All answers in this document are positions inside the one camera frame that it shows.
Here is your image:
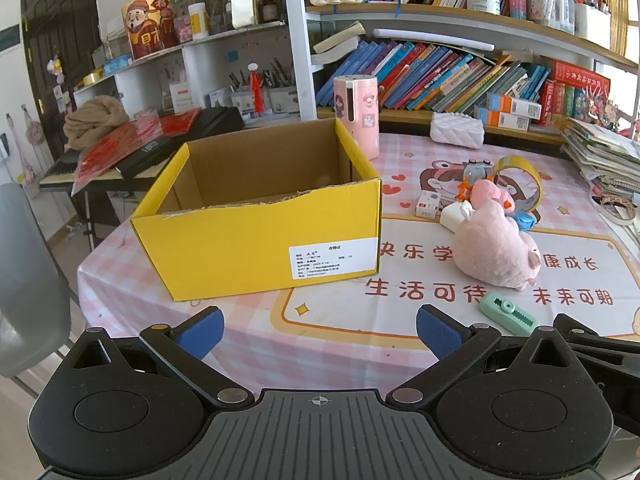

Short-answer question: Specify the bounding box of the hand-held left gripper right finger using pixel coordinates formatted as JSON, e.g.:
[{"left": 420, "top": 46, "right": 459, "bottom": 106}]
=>
[{"left": 386, "top": 304, "right": 581, "bottom": 411}]

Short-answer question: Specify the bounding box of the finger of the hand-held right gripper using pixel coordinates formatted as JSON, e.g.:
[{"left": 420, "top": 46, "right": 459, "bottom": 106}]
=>
[
  {"left": 552, "top": 312, "right": 640, "bottom": 361},
  {"left": 582, "top": 357, "right": 640, "bottom": 423}
]

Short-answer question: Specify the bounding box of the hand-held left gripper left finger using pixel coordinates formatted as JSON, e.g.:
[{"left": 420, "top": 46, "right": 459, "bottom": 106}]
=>
[{"left": 60, "top": 306, "right": 255, "bottom": 411}]

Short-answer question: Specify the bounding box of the mint green tape dispenser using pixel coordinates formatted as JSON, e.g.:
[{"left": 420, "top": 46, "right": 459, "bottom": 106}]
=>
[{"left": 479, "top": 291, "right": 538, "bottom": 337}]

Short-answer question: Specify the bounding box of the yellow cardboard box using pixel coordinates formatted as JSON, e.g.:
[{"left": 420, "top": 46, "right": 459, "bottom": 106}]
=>
[{"left": 130, "top": 117, "right": 383, "bottom": 302}]

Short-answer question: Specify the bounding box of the pink plush pig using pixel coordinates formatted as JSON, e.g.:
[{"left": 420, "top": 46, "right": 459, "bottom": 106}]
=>
[{"left": 452, "top": 202, "right": 541, "bottom": 291}]

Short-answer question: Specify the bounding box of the white charger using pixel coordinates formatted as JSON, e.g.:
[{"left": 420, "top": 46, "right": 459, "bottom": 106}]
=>
[{"left": 440, "top": 201, "right": 476, "bottom": 233}]

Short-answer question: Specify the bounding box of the small white red box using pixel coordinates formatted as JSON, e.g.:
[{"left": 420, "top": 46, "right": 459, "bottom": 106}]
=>
[{"left": 415, "top": 190, "right": 443, "bottom": 220}]

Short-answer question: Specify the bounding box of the grey toy truck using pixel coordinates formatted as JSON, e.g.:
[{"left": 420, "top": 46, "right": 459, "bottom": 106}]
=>
[{"left": 460, "top": 159, "right": 493, "bottom": 186}]

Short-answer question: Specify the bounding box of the yellow tape roll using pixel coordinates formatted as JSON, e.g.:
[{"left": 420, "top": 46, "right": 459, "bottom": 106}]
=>
[{"left": 487, "top": 156, "right": 544, "bottom": 211}]

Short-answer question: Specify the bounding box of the patterned washi tape roll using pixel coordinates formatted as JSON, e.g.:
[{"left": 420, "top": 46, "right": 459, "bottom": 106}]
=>
[{"left": 600, "top": 192, "right": 636, "bottom": 223}]

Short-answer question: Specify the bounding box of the small pink plush toy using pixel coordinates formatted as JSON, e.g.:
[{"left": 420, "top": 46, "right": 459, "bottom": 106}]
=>
[{"left": 457, "top": 179, "right": 516, "bottom": 218}]

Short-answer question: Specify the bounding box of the grey chair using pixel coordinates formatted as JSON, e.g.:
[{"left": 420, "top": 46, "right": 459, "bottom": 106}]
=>
[{"left": 0, "top": 182, "right": 81, "bottom": 396}]

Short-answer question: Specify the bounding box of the small black case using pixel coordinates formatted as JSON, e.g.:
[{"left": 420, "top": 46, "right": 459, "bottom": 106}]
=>
[{"left": 115, "top": 132, "right": 176, "bottom": 178}]

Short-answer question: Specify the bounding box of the stack of paper booklets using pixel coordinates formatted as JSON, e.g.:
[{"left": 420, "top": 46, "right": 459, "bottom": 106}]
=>
[{"left": 560, "top": 116, "right": 640, "bottom": 196}]

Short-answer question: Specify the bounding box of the white quilted pouch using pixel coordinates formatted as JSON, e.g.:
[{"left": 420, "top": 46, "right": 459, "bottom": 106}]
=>
[{"left": 430, "top": 112, "right": 485, "bottom": 149}]

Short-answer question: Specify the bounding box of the red plastic packet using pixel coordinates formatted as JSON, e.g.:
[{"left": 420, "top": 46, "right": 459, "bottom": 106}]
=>
[{"left": 71, "top": 108, "right": 203, "bottom": 196}]

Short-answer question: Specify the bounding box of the electronic keyboard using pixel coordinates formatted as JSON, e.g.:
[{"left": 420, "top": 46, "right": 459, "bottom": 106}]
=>
[{"left": 39, "top": 152, "right": 121, "bottom": 193}]

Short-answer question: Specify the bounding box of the orange white blue box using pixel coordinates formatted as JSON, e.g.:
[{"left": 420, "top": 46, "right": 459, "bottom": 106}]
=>
[
  {"left": 475, "top": 106, "right": 531, "bottom": 132},
  {"left": 486, "top": 92, "right": 543, "bottom": 120}
]

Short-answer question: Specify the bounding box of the pink cartoon canister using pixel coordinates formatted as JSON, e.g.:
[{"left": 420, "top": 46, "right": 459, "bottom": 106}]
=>
[{"left": 332, "top": 74, "right": 381, "bottom": 161}]

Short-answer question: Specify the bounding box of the white pen cup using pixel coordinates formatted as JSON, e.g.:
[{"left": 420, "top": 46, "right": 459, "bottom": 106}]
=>
[
  {"left": 230, "top": 87, "right": 266, "bottom": 121},
  {"left": 265, "top": 85, "right": 301, "bottom": 113}
]

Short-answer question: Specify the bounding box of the white box red label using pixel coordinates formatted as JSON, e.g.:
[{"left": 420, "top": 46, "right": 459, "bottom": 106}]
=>
[{"left": 169, "top": 80, "right": 195, "bottom": 113}]

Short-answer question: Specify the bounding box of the beige cloth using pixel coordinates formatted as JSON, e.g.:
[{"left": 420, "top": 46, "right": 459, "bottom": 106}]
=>
[{"left": 63, "top": 95, "right": 130, "bottom": 151}]

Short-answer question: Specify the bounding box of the row of colourful books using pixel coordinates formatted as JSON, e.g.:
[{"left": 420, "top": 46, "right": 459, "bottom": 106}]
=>
[{"left": 315, "top": 40, "right": 553, "bottom": 116}]

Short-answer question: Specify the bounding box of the red book set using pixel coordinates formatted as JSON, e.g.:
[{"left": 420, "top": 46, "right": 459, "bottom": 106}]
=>
[{"left": 542, "top": 60, "right": 613, "bottom": 126}]

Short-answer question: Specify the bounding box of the red tassel ornament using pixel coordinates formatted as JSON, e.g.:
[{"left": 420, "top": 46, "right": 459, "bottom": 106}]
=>
[{"left": 248, "top": 62, "right": 265, "bottom": 113}]

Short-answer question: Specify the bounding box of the hanging pink bag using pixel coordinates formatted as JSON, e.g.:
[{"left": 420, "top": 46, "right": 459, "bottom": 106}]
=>
[{"left": 22, "top": 105, "right": 43, "bottom": 146}]

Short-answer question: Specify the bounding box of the blue tissue pack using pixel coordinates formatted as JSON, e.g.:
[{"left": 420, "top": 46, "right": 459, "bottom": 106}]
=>
[{"left": 102, "top": 55, "right": 133, "bottom": 76}]

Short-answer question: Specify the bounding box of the rolled white paper tube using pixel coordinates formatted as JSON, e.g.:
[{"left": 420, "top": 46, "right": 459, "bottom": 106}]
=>
[{"left": 372, "top": 28, "right": 495, "bottom": 53}]

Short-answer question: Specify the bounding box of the thick cream book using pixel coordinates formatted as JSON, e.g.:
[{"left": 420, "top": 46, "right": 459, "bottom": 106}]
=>
[{"left": 312, "top": 21, "right": 366, "bottom": 66}]

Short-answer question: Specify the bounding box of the red wealth god figure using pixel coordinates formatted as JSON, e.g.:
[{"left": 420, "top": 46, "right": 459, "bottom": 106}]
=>
[{"left": 121, "top": 0, "right": 178, "bottom": 61}]

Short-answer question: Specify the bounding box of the white bottle yellow label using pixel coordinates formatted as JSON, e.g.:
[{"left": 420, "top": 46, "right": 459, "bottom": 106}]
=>
[{"left": 187, "top": 2, "right": 210, "bottom": 41}]

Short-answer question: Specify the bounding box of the white shelf unit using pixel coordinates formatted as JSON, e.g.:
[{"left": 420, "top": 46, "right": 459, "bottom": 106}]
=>
[{"left": 72, "top": 0, "right": 321, "bottom": 126}]

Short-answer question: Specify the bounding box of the white pen holder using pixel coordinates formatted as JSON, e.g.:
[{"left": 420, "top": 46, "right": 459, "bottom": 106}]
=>
[{"left": 574, "top": 2, "right": 612, "bottom": 51}]

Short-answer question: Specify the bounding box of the dark door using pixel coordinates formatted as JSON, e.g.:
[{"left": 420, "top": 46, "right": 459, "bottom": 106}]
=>
[{"left": 20, "top": 0, "right": 101, "bottom": 156}]

